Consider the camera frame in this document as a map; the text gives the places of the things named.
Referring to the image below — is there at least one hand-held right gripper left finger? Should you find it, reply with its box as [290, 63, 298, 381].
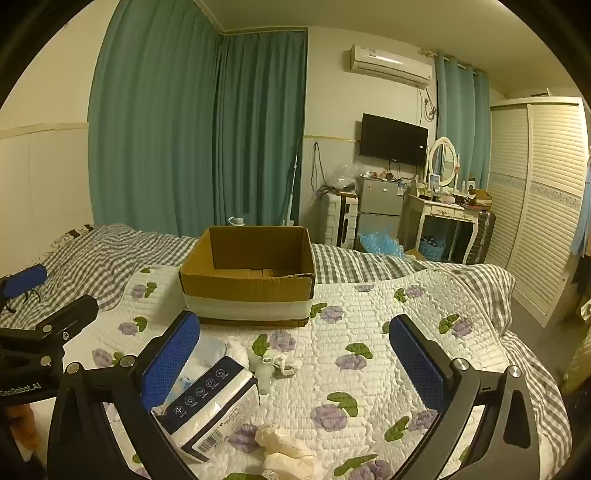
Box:
[46, 310, 201, 480]

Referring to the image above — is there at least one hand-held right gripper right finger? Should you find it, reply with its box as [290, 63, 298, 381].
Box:
[388, 314, 543, 480]

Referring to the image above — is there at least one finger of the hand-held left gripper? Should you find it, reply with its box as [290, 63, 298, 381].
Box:
[0, 264, 48, 315]
[0, 294, 99, 366]

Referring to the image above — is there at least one light blue cloth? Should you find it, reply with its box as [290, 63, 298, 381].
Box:
[182, 336, 228, 393]

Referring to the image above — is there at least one white blue tissue pack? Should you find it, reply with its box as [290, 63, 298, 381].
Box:
[151, 355, 260, 464]

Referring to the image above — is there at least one white cloth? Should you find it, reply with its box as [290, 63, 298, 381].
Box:
[225, 338, 251, 366]

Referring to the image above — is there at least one brown cardboard box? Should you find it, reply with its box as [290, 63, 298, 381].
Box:
[179, 225, 317, 329]

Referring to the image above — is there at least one white sock bundle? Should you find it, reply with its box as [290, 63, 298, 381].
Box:
[248, 345, 304, 394]

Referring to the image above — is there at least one person's left forearm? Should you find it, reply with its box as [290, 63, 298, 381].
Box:
[8, 402, 38, 450]

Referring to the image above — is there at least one brown patterned pillow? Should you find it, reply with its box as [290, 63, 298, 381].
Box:
[50, 224, 96, 246]

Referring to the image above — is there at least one white floral quilt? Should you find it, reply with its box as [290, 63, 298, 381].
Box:
[60, 265, 574, 480]

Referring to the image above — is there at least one grey checked bed sheet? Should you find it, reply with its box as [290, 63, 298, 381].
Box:
[0, 224, 575, 480]

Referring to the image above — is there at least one blue basket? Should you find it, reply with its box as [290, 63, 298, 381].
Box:
[417, 235, 447, 262]

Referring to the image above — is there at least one blue plastic bag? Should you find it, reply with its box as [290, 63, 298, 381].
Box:
[359, 226, 405, 257]

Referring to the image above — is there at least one dark suitcase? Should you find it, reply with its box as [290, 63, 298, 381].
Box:
[465, 210, 498, 265]

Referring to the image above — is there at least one white dressing table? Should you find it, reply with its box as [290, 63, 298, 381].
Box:
[401, 188, 484, 265]

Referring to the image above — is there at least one grey small fridge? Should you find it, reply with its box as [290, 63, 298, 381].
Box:
[356, 176, 408, 253]

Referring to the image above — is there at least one white suitcase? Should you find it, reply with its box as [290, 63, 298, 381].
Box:
[322, 191, 360, 248]

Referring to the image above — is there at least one clear plastic bag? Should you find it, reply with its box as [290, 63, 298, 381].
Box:
[329, 162, 361, 193]

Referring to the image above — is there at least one white louvred wardrobe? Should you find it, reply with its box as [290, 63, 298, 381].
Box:
[484, 96, 588, 329]

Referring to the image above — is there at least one white oval mirror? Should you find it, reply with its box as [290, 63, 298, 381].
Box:
[427, 137, 461, 188]

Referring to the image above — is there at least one wide green curtain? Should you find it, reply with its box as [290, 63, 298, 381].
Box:
[88, 0, 223, 239]

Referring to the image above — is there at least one white mop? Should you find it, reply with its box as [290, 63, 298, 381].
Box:
[283, 137, 302, 228]

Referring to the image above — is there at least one narrow green curtain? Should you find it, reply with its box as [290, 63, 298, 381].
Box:
[434, 52, 491, 186]

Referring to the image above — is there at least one air conditioner pipe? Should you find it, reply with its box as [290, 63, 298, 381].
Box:
[421, 85, 440, 123]

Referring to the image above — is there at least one white air conditioner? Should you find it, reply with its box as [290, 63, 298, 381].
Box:
[349, 44, 434, 88]

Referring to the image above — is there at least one black hanging cable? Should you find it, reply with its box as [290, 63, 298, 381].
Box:
[309, 141, 325, 197]

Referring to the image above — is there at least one black wall television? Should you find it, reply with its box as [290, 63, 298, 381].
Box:
[359, 113, 430, 168]

